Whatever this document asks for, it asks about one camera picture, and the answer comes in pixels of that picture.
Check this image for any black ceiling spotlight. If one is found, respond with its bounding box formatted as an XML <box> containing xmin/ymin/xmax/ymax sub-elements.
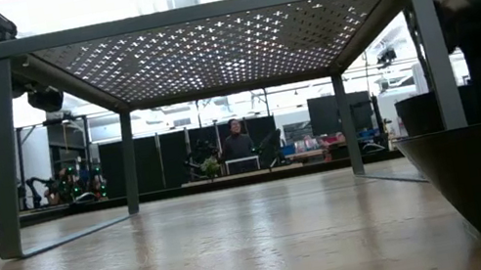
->
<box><xmin>373</xmin><ymin>45</ymin><xmax>401</xmax><ymax>68</ymax></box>

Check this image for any dark round plant pot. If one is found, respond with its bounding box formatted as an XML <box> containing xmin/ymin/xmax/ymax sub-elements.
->
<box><xmin>392</xmin><ymin>82</ymin><xmax>481</xmax><ymax>139</ymax></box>

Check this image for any black shelving rack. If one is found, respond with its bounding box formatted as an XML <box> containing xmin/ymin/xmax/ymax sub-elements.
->
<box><xmin>41</xmin><ymin>112</ymin><xmax>98</xmax><ymax>179</ymax></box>

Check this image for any distant robot with green lights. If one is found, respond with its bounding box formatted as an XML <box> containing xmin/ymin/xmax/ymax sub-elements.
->
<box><xmin>22</xmin><ymin>158</ymin><xmax>109</xmax><ymax>213</ymax></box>

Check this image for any black display panel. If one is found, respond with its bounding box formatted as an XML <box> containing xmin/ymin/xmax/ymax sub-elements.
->
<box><xmin>305</xmin><ymin>87</ymin><xmax>377</xmax><ymax>140</ymax></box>

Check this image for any grey perforated metal shelf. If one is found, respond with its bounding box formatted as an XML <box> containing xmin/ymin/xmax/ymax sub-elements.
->
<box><xmin>0</xmin><ymin>0</ymin><xmax>478</xmax><ymax>263</ymax></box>

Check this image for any small distant potted plant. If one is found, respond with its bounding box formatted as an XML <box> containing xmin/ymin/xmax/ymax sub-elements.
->
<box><xmin>198</xmin><ymin>154</ymin><xmax>224</xmax><ymax>182</ymax></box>

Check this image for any person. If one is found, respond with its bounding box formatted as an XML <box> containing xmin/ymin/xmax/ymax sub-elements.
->
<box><xmin>215</xmin><ymin>114</ymin><xmax>258</xmax><ymax>162</ymax></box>

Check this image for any white framed monitor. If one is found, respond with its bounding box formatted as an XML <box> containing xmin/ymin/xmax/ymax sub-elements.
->
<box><xmin>223</xmin><ymin>153</ymin><xmax>263</xmax><ymax>177</ymax></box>

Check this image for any black partition wall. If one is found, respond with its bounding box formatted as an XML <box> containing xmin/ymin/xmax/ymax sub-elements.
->
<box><xmin>96</xmin><ymin>112</ymin><xmax>285</xmax><ymax>201</ymax></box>

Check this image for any black aluminium table frame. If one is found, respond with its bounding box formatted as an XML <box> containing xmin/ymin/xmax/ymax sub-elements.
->
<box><xmin>0</xmin><ymin>146</ymin><xmax>406</xmax><ymax>236</ymax></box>

